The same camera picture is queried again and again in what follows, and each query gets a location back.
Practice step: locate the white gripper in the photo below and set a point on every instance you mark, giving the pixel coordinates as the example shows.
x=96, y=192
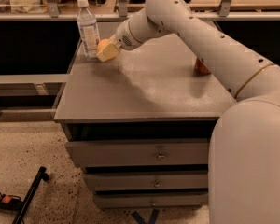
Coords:
x=123, y=38

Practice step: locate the orange fruit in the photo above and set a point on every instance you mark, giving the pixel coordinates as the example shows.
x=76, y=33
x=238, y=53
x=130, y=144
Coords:
x=102, y=46

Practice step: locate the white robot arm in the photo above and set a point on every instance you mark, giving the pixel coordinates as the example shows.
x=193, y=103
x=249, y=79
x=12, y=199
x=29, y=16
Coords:
x=244, y=151

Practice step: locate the clear plastic water bottle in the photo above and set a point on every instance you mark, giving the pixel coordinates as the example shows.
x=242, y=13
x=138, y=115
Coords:
x=88, y=29

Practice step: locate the grey drawer cabinet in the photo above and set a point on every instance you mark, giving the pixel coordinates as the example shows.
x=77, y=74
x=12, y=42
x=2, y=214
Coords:
x=152, y=92

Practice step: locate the red cola can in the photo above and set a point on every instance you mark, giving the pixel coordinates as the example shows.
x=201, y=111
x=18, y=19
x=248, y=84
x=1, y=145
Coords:
x=201, y=68

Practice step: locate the top grey drawer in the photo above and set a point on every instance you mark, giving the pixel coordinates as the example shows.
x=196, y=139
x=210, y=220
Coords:
x=123, y=153

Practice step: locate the grey drawer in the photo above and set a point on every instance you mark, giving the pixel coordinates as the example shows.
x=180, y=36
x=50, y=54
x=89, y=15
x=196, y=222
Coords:
x=150, y=200
x=123, y=153
x=146, y=181

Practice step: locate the middle grey drawer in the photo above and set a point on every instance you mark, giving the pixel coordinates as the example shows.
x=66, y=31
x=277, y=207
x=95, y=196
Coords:
x=146, y=181

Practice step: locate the bottom grey drawer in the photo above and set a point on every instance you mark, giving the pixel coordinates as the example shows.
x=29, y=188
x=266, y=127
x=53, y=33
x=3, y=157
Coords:
x=150, y=200

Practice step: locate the black metal stand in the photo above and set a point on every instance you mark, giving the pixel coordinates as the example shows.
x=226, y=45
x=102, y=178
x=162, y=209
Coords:
x=19, y=205

